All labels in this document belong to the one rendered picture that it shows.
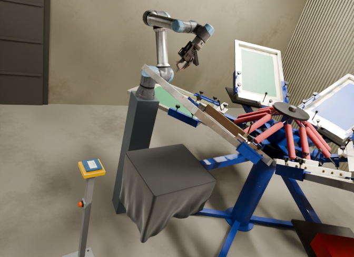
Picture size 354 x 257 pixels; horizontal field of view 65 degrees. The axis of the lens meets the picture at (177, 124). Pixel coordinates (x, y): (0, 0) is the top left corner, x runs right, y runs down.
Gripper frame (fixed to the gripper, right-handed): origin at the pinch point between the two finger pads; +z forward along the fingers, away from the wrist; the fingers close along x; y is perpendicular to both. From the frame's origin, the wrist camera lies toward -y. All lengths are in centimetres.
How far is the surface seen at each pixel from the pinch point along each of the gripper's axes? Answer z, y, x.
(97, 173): 78, 17, 21
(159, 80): 12.1, 22.8, 19.5
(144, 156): 59, -14, 13
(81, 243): 137, -16, 17
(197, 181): 47, -33, 47
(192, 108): 12, 23, 53
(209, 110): 6.2, -36.0, 12.4
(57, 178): 157, -36, -86
